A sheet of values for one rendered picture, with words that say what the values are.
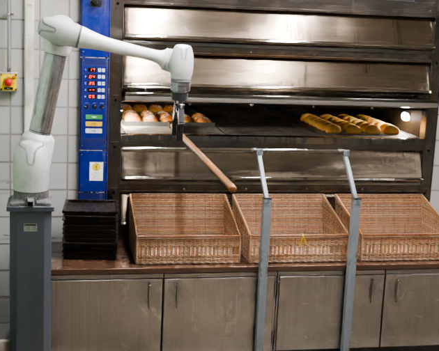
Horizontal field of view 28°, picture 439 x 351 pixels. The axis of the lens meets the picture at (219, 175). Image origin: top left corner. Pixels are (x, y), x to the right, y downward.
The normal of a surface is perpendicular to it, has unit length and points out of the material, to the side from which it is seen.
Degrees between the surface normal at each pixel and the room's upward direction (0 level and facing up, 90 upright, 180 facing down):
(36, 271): 90
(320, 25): 70
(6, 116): 90
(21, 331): 90
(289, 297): 92
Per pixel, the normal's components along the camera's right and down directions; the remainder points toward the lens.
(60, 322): 0.20, 0.19
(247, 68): 0.20, -0.15
